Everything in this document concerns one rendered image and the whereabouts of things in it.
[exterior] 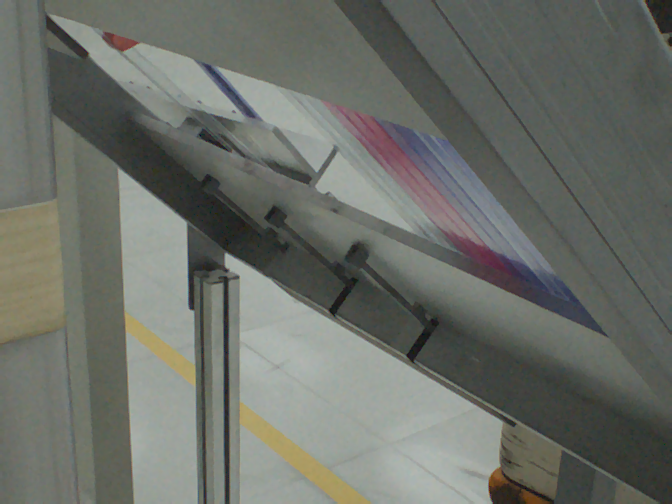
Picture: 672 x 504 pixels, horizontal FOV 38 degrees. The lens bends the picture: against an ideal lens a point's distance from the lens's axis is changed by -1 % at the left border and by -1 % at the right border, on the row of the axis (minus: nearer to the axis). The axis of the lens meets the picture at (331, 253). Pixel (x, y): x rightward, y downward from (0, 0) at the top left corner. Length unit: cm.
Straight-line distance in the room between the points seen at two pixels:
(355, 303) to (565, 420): 25
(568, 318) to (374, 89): 21
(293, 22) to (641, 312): 17
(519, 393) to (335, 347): 162
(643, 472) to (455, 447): 132
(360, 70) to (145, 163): 61
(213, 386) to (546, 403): 49
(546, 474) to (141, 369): 101
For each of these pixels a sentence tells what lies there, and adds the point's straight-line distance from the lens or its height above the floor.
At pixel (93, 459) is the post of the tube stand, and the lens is 133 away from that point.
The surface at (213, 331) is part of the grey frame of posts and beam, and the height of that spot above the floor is 58.
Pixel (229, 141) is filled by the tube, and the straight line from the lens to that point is 91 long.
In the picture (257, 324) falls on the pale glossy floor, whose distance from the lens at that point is 247.
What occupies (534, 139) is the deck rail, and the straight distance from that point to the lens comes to 26.
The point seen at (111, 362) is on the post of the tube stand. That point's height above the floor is 48.
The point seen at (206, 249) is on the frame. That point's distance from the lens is 112.
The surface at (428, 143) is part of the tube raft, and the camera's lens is 45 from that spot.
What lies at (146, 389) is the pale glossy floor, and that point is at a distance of 219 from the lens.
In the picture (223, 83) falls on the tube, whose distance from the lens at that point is 115.
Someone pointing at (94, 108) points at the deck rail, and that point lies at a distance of 94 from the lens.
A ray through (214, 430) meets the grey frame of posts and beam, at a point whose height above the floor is 45.
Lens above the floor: 107
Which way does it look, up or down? 21 degrees down
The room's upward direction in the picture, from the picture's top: 2 degrees clockwise
